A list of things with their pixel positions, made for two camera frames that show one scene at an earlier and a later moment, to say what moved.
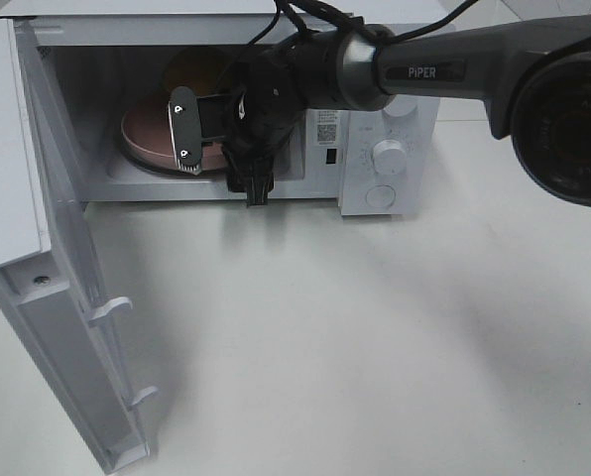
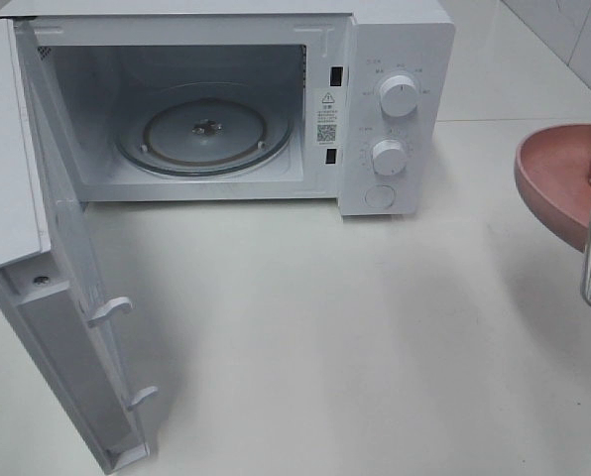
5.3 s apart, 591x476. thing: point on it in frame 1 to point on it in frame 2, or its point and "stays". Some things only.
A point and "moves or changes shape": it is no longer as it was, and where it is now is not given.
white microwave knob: [389, 158] stays
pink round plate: [145, 127] moves or changes shape
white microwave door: [35, 254] stays
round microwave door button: [381, 195] stays
